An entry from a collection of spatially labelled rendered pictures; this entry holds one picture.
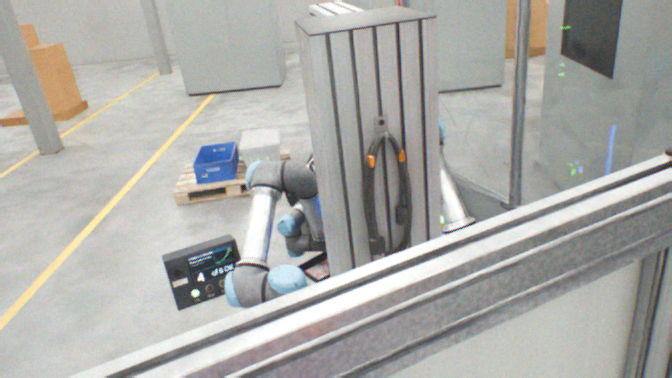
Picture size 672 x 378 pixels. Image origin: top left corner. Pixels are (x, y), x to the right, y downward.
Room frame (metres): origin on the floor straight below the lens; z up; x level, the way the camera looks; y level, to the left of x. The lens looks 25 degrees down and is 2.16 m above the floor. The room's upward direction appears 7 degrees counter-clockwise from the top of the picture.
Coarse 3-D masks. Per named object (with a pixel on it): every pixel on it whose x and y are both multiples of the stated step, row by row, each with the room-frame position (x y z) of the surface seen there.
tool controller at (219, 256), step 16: (208, 240) 1.65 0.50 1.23; (224, 240) 1.60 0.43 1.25; (176, 256) 1.53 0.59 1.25; (192, 256) 1.53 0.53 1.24; (208, 256) 1.54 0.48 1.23; (224, 256) 1.56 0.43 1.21; (240, 256) 1.58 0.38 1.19; (176, 272) 1.48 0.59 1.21; (192, 272) 1.51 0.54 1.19; (208, 272) 1.52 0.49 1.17; (224, 272) 1.54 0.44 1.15; (176, 288) 1.47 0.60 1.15; (192, 288) 1.49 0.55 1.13; (224, 288) 1.52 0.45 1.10; (176, 304) 1.45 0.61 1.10; (192, 304) 1.47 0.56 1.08
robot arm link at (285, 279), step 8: (272, 272) 1.32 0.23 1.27; (280, 272) 1.32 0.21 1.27; (288, 272) 1.32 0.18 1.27; (296, 272) 1.32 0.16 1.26; (264, 280) 1.31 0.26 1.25; (272, 280) 1.29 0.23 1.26; (280, 280) 1.28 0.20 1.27; (288, 280) 1.28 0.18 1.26; (296, 280) 1.28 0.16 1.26; (304, 280) 1.30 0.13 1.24; (264, 288) 1.29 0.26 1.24; (272, 288) 1.27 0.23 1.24; (280, 288) 1.26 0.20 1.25; (288, 288) 1.25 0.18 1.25; (296, 288) 1.26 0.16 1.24; (264, 296) 1.27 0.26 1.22; (272, 296) 1.27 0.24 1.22; (280, 296) 1.26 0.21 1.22
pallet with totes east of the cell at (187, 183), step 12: (240, 156) 5.43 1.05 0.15; (288, 156) 5.24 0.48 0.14; (192, 168) 5.27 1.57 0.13; (240, 168) 5.06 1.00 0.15; (180, 180) 4.95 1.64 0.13; (192, 180) 4.89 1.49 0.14; (240, 180) 4.72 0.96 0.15; (180, 192) 4.63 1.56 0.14; (228, 192) 4.65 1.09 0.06; (240, 192) 4.66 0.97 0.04; (180, 204) 4.63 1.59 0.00
